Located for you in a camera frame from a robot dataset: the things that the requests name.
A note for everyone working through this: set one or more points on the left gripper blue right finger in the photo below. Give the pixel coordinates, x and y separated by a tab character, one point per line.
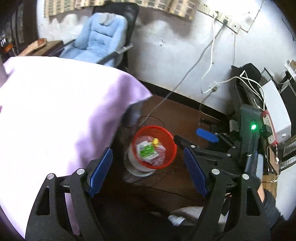
246	218

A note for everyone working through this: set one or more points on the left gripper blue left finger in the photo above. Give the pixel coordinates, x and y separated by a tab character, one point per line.
49	219

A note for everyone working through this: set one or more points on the red white plastic snack bag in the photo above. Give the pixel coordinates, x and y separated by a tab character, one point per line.
159	160

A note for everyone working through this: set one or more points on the yellow wrapper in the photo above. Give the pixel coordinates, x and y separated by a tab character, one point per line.
155	142

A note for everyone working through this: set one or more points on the red mesh trash basket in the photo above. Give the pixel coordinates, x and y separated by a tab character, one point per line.
148	133

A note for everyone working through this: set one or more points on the person right hand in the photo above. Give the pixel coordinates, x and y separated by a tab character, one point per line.
261	192

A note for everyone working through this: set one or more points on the red white power strip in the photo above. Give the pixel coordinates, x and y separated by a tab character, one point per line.
267	129

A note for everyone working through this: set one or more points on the white box appliance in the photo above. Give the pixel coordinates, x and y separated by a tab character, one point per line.
278	112

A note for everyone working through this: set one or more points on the purple fleece tablecloth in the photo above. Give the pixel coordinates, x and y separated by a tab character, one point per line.
56	116

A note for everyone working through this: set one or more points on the beige checkered curtain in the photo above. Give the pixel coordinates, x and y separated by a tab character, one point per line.
184	9

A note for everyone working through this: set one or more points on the dark wooden side table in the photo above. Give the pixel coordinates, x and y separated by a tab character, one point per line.
41	47

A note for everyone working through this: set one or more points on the light blue cushioned chair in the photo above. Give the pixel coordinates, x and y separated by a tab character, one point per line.
104	39

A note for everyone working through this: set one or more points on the white wall socket strip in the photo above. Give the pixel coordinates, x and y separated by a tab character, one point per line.
217	15

